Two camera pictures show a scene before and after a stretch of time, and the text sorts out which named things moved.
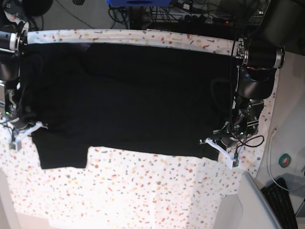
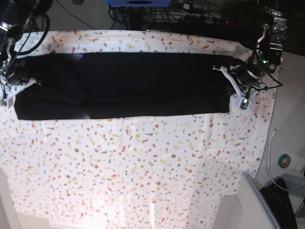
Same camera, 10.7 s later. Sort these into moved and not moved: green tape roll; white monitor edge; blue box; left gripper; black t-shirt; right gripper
Moved: right gripper; black t-shirt; left gripper
Not moved: blue box; green tape roll; white monitor edge
